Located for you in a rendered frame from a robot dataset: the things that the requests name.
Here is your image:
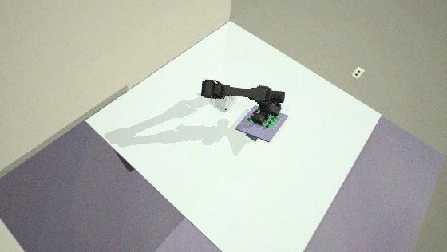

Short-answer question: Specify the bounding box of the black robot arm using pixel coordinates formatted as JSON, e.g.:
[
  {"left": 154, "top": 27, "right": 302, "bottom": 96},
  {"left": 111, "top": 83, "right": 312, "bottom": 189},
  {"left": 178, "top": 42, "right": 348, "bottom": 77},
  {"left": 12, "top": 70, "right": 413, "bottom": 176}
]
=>
[{"left": 201, "top": 79, "right": 285, "bottom": 117}]

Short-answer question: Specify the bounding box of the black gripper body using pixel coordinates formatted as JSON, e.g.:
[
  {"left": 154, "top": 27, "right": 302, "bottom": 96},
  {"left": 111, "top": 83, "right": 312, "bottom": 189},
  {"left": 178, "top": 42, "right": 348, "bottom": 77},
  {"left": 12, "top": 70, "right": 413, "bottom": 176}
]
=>
[{"left": 251, "top": 102, "right": 270, "bottom": 124}]

